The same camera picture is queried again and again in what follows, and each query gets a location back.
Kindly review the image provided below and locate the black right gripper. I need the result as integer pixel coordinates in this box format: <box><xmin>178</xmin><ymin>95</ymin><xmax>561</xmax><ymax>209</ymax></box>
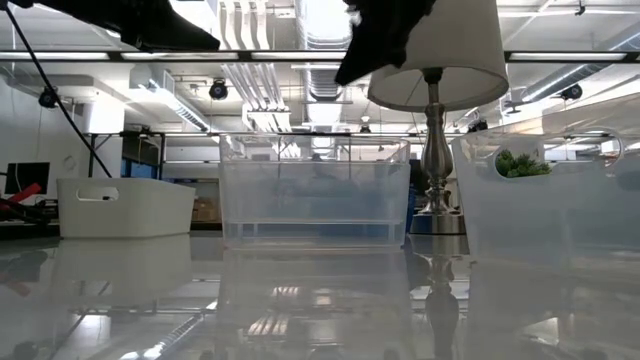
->
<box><xmin>334</xmin><ymin>0</ymin><xmax>436</xmax><ymax>86</ymax></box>

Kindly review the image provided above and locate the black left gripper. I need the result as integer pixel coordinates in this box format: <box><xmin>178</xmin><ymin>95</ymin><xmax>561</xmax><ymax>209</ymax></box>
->
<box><xmin>119</xmin><ymin>0</ymin><xmax>221</xmax><ymax>53</ymax></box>

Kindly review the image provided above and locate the large clear plastic basket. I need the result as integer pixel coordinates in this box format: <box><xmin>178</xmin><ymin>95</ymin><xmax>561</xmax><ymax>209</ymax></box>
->
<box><xmin>218</xmin><ymin>133</ymin><xmax>412</xmax><ymax>225</ymax></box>

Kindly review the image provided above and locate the clear basket with oval handle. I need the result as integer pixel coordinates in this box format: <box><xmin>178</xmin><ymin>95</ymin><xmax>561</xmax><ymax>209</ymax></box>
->
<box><xmin>451</xmin><ymin>127</ymin><xmax>640</xmax><ymax>264</ymax></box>

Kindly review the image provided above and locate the white shade metal table lamp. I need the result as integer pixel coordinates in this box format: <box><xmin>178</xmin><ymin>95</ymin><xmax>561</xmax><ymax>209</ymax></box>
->
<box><xmin>367</xmin><ymin>0</ymin><xmax>510</xmax><ymax>236</ymax></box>

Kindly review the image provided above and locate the white plastic basket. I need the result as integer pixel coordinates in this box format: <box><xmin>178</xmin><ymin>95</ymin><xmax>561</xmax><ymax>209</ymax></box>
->
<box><xmin>56</xmin><ymin>177</ymin><xmax>197</xmax><ymax>240</ymax></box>

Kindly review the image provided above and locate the cardboard box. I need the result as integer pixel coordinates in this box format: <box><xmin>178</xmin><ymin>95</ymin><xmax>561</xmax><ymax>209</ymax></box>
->
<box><xmin>192</xmin><ymin>197</ymin><xmax>221</xmax><ymax>224</ymax></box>

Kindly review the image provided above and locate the green potted plant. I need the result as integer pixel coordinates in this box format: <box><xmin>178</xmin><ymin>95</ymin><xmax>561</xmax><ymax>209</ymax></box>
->
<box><xmin>494</xmin><ymin>148</ymin><xmax>553</xmax><ymax>179</ymax></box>

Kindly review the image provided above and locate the black computer monitor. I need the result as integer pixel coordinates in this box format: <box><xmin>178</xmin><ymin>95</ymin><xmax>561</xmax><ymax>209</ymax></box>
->
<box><xmin>3</xmin><ymin>161</ymin><xmax>51</xmax><ymax>196</ymax></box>

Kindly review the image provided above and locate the red tool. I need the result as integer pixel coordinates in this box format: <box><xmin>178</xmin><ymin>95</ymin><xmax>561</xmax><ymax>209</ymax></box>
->
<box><xmin>0</xmin><ymin>182</ymin><xmax>44</xmax><ymax>214</ymax></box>

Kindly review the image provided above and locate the silver ceiling duct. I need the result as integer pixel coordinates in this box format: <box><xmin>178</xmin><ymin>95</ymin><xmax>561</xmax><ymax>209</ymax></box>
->
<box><xmin>294</xmin><ymin>0</ymin><xmax>365</xmax><ymax>101</ymax></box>

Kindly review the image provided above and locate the black overhead frame bar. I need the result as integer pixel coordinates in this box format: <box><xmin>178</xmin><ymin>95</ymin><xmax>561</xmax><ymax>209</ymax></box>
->
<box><xmin>0</xmin><ymin>49</ymin><xmax>640</xmax><ymax>64</ymax></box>

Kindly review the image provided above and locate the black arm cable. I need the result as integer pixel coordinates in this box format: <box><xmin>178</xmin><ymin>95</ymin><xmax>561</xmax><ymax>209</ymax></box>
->
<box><xmin>2</xmin><ymin>2</ymin><xmax>114</xmax><ymax>179</ymax></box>

